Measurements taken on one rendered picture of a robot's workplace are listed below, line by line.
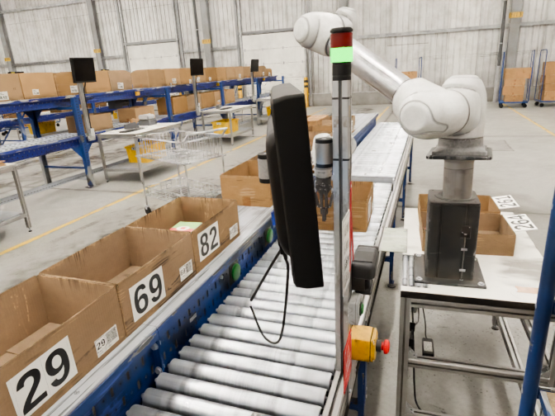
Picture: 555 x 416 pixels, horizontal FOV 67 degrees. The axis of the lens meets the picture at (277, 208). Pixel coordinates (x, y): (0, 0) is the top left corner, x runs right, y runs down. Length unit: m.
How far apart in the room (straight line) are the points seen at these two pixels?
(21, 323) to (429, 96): 1.40
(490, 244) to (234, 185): 1.28
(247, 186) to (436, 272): 1.06
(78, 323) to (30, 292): 0.31
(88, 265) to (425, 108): 1.22
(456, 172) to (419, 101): 0.38
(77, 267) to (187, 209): 0.64
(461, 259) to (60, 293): 1.40
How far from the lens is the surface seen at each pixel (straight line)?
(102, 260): 1.61
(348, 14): 1.92
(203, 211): 1.94
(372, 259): 1.15
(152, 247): 1.63
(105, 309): 1.21
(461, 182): 1.69
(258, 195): 2.24
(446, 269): 1.78
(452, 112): 1.47
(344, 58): 0.99
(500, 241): 2.06
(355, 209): 2.18
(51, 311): 1.46
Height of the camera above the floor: 1.58
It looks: 18 degrees down
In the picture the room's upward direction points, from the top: 3 degrees counter-clockwise
